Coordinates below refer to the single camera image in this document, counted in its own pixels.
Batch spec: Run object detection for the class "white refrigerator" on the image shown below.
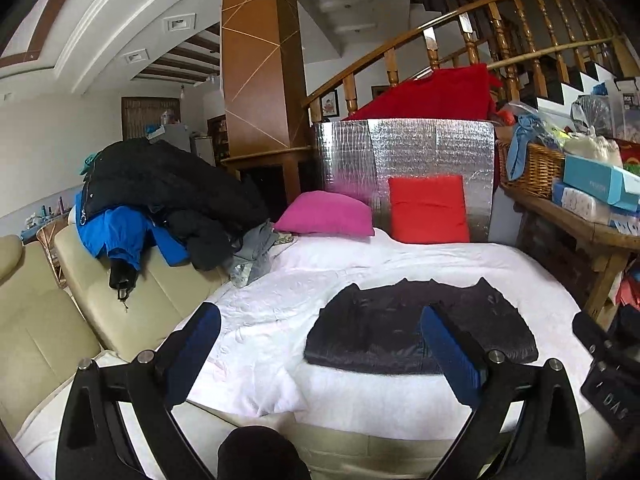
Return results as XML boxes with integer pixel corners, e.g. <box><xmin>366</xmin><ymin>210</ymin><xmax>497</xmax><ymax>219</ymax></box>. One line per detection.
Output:
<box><xmin>145</xmin><ymin>122</ymin><xmax>221</xmax><ymax>166</ymax></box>

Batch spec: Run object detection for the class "pink pillow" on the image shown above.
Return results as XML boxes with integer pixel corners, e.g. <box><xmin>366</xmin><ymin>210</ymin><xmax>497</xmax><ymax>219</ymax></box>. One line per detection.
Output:
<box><xmin>274</xmin><ymin>191</ymin><xmax>376</xmax><ymax>238</ymax></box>

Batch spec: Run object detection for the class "red pillow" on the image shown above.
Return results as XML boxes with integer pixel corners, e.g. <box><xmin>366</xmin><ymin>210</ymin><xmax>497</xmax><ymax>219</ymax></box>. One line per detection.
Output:
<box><xmin>387</xmin><ymin>175</ymin><xmax>471</xmax><ymax>245</ymax></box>

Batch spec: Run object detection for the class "blue cloth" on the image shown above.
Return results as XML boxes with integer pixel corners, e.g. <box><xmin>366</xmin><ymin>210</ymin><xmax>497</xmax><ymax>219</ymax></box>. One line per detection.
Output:
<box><xmin>506</xmin><ymin>112</ymin><xmax>551</xmax><ymax>181</ymax></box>

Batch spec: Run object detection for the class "silver foil panel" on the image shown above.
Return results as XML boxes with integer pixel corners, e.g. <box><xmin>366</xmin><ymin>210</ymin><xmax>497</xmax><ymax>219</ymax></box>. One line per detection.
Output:
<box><xmin>312</xmin><ymin>117</ymin><xmax>496</xmax><ymax>243</ymax></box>

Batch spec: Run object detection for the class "red cloth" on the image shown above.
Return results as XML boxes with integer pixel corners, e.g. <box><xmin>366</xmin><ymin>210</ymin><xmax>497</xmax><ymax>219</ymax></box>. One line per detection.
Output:
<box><xmin>345</xmin><ymin>64</ymin><xmax>503</xmax><ymax>122</ymax></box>

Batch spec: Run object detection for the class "teal cardboard box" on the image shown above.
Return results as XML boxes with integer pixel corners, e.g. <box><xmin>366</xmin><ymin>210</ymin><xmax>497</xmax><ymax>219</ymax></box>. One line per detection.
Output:
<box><xmin>562</xmin><ymin>154</ymin><xmax>640</xmax><ymax>213</ymax></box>

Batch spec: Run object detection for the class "stack of orange cloths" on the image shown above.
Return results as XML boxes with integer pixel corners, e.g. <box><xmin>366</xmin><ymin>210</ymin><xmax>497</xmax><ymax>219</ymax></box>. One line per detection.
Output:
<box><xmin>612</xmin><ymin>270</ymin><xmax>640</xmax><ymax>311</ymax></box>

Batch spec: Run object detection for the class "black quilted jacket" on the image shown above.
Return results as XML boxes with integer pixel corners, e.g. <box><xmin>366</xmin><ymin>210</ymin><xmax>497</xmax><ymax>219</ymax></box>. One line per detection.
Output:
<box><xmin>304</xmin><ymin>276</ymin><xmax>540</xmax><ymax>376</ymax></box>

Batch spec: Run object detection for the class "wicker basket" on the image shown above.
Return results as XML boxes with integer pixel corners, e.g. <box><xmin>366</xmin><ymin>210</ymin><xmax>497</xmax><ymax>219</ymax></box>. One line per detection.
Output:
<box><xmin>496</xmin><ymin>141</ymin><xmax>568</xmax><ymax>200</ymax></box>

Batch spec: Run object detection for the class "white bed blanket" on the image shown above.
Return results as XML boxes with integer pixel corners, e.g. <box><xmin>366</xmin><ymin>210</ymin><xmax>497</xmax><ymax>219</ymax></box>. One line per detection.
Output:
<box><xmin>15</xmin><ymin>227</ymin><xmax>611</xmax><ymax>480</ymax></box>

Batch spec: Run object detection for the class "wooden side table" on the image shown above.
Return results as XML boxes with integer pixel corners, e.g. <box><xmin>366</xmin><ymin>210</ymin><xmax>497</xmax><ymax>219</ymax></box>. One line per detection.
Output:
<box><xmin>497</xmin><ymin>180</ymin><xmax>640</xmax><ymax>323</ymax></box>

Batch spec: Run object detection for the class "white tissue pack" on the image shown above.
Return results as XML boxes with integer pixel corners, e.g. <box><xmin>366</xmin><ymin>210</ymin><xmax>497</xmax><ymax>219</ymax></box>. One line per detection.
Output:
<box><xmin>552</xmin><ymin>182</ymin><xmax>613</xmax><ymax>223</ymax></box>

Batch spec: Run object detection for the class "grey garment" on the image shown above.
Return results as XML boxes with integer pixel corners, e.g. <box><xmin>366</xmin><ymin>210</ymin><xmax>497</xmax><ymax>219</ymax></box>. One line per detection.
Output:
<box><xmin>227</xmin><ymin>220</ymin><xmax>296</xmax><ymax>288</ymax></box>

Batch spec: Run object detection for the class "pile of dark clothes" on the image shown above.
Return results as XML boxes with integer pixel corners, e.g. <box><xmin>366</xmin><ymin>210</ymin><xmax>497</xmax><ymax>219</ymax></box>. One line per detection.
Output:
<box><xmin>82</xmin><ymin>137</ymin><xmax>271</xmax><ymax>271</ymax></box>

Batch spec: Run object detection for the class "wooden stair railing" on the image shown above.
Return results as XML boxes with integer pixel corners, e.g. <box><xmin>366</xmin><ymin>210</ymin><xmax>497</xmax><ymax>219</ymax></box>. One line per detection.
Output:
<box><xmin>302</xmin><ymin>0</ymin><xmax>631</xmax><ymax>121</ymax></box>

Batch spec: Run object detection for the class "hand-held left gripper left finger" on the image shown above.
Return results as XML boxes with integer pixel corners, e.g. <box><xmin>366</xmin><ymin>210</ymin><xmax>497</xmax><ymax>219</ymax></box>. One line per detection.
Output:
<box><xmin>55</xmin><ymin>302</ymin><xmax>223</xmax><ymax>480</ymax></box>

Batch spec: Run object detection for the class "beige sofa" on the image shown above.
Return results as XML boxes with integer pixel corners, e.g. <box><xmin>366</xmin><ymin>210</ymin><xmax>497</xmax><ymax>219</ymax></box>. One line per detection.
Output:
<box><xmin>0</xmin><ymin>210</ymin><xmax>226</xmax><ymax>436</ymax></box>

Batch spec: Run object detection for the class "clear plastic storage box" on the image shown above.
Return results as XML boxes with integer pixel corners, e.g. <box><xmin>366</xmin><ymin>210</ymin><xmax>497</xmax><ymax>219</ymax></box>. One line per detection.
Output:
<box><xmin>607</xmin><ymin>77</ymin><xmax>640</xmax><ymax>141</ymax></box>

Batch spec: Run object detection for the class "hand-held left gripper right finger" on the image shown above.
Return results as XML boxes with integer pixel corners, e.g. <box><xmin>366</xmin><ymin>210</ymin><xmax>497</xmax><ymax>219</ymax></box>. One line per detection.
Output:
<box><xmin>420</xmin><ymin>304</ymin><xmax>587</xmax><ymax>480</ymax></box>

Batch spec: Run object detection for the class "blue jacket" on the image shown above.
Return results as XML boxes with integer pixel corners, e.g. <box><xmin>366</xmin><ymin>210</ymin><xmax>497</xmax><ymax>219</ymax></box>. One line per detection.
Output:
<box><xmin>75</xmin><ymin>192</ymin><xmax>193</xmax><ymax>271</ymax></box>

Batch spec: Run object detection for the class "brown wooden column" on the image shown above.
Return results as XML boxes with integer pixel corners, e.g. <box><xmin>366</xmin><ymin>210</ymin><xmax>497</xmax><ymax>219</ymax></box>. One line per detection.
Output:
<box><xmin>220</xmin><ymin>0</ymin><xmax>313</xmax><ymax>153</ymax></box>

